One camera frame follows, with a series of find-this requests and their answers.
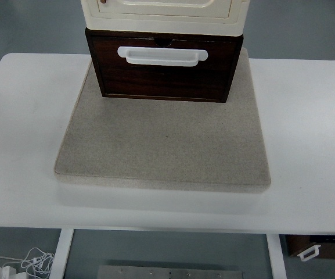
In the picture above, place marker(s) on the dark wooden drawer housing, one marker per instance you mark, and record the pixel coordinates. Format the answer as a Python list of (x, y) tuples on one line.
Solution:
[(89, 40)]

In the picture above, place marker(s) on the white right table leg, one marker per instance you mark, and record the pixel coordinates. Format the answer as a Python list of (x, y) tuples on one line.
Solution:
[(276, 256)]

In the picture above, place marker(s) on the white power adapter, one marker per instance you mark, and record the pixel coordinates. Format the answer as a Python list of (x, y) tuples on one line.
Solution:
[(7, 272)]

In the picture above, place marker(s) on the white drawer handle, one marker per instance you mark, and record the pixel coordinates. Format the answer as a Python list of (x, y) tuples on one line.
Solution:
[(162, 56)]

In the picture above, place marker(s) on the beige fabric pad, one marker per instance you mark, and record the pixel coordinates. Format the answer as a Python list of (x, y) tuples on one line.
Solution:
[(174, 145)]

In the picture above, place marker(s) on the white table leg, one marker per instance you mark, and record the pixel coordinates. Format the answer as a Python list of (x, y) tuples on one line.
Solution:
[(62, 254), (276, 256)]

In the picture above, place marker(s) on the white left table leg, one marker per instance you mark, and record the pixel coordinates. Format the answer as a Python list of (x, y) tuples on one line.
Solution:
[(62, 254)]

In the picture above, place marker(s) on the brown box with white handle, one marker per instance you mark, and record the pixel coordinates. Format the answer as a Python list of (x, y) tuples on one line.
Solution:
[(307, 247)]

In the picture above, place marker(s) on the grey metal base plate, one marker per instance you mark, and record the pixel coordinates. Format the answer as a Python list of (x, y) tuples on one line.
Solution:
[(125, 272)]

